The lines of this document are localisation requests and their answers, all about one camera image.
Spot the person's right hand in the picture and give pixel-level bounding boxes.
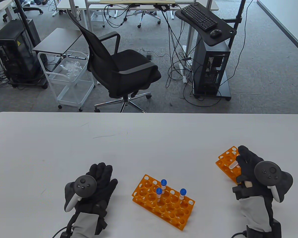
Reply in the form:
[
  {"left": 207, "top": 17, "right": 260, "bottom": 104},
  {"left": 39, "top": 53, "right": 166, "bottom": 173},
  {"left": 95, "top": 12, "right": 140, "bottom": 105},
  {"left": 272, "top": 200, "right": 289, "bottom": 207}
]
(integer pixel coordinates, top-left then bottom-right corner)
[{"left": 232, "top": 146, "right": 274, "bottom": 200}]

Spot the person's left hand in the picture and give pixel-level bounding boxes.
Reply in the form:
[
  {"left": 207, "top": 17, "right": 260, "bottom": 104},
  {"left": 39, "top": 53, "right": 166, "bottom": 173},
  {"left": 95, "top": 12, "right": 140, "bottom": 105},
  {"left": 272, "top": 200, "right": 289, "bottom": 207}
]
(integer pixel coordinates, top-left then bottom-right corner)
[{"left": 75, "top": 162, "right": 118, "bottom": 219}]

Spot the orange test tube rack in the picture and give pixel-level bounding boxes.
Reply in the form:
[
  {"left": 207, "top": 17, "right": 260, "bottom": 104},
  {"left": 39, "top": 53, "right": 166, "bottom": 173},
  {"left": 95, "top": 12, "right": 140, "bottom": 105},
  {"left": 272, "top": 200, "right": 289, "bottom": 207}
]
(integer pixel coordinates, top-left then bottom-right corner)
[
  {"left": 132, "top": 174, "right": 195, "bottom": 231},
  {"left": 216, "top": 146, "right": 242, "bottom": 185}
]

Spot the person's left forearm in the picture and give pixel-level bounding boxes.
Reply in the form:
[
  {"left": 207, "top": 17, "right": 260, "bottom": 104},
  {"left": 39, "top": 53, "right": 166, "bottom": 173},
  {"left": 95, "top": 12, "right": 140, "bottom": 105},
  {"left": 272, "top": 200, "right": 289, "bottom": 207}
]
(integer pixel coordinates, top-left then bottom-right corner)
[{"left": 72, "top": 213, "right": 101, "bottom": 238}]

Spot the black stand base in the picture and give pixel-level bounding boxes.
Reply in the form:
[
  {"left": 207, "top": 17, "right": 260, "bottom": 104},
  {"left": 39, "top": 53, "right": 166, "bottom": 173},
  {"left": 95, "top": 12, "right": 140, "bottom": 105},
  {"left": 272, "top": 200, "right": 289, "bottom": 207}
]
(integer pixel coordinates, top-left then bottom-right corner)
[{"left": 192, "top": 74, "right": 232, "bottom": 101}]

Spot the black computer tower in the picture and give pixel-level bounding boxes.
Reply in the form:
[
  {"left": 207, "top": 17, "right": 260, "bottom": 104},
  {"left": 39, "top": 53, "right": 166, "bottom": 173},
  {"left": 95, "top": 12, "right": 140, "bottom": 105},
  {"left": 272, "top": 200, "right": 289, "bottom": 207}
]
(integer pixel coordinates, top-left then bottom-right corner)
[{"left": 192, "top": 37, "right": 231, "bottom": 94}]

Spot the black office chair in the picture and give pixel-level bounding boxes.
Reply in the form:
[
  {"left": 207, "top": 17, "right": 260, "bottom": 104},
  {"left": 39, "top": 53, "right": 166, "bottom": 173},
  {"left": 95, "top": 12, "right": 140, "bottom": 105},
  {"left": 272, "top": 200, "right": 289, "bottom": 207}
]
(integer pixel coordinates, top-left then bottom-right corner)
[{"left": 66, "top": 9, "right": 162, "bottom": 113}]

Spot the clear plastic bag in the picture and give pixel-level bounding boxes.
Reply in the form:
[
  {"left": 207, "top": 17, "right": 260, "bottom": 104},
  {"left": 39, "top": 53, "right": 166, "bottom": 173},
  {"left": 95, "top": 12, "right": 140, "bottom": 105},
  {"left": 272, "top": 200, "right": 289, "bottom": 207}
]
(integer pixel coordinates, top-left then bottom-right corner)
[{"left": 60, "top": 61, "right": 81, "bottom": 77}]

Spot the black keyboard tray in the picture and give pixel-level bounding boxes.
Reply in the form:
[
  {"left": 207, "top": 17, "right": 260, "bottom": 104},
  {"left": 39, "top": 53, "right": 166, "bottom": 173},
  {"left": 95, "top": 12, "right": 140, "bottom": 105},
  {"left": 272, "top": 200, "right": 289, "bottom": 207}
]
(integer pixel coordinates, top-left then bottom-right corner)
[{"left": 175, "top": 3, "right": 237, "bottom": 47}]

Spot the dark grey side table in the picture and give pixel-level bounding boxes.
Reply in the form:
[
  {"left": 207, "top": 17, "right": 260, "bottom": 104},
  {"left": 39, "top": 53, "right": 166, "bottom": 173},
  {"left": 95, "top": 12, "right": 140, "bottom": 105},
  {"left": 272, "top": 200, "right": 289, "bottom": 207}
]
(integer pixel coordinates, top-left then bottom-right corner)
[{"left": 32, "top": 28, "right": 83, "bottom": 55}]

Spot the black stand pole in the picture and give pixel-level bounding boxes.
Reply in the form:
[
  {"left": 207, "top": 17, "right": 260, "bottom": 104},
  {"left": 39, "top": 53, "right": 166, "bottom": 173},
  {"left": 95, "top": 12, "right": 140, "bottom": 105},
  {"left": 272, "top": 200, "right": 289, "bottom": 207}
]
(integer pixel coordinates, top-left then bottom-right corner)
[
  {"left": 12, "top": 0, "right": 40, "bottom": 49},
  {"left": 228, "top": 0, "right": 246, "bottom": 49}
]

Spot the black keyboard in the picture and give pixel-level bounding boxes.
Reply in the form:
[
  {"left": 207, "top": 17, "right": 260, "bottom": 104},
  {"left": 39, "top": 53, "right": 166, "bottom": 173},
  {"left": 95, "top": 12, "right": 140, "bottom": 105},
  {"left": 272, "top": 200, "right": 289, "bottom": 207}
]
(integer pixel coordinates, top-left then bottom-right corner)
[{"left": 180, "top": 4, "right": 218, "bottom": 32}]

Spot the black tower with yellow sticker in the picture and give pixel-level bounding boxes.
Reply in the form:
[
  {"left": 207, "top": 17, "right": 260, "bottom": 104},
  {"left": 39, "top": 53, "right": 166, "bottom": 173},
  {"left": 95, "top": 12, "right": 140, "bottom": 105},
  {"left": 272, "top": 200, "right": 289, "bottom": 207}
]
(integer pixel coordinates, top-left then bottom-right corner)
[{"left": 0, "top": 19, "right": 49, "bottom": 89}]

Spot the grey chair base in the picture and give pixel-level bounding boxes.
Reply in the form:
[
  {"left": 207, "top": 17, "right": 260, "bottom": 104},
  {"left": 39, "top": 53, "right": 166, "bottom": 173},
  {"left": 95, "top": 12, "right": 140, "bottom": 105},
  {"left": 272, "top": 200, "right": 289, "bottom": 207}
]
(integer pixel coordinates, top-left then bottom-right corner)
[{"left": 125, "top": 10, "right": 162, "bottom": 28}]

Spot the long white desk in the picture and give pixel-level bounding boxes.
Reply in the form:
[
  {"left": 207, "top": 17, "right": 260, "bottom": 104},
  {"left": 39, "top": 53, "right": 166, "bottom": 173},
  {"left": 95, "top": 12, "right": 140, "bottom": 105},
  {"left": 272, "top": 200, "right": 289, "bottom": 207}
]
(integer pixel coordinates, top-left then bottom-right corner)
[{"left": 57, "top": 0, "right": 219, "bottom": 54}]

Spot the black chair base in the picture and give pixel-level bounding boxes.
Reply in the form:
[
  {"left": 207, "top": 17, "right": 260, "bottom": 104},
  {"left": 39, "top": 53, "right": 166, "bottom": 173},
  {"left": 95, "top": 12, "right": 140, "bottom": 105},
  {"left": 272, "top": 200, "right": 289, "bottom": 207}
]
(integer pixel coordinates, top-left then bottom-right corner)
[{"left": 23, "top": 6, "right": 44, "bottom": 14}]

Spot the small white desk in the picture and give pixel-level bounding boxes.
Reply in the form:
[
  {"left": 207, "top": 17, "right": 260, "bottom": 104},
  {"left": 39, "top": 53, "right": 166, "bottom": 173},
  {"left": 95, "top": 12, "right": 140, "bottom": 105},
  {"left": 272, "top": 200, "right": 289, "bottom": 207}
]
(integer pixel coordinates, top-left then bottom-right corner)
[{"left": 0, "top": 0, "right": 14, "bottom": 23}]

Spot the white wire cart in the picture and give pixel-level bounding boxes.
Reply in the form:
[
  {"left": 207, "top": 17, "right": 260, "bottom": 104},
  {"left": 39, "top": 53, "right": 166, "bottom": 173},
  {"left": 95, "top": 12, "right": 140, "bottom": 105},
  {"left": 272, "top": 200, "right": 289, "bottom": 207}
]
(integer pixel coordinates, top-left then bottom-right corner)
[{"left": 37, "top": 50, "right": 96, "bottom": 112}]

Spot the black cable bundle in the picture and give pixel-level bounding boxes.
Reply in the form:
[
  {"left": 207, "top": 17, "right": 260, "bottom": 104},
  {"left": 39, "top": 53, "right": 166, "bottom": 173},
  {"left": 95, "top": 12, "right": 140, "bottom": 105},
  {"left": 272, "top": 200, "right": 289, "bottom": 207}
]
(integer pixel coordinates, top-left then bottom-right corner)
[{"left": 164, "top": 10, "right": 198, "bottom": 88}]

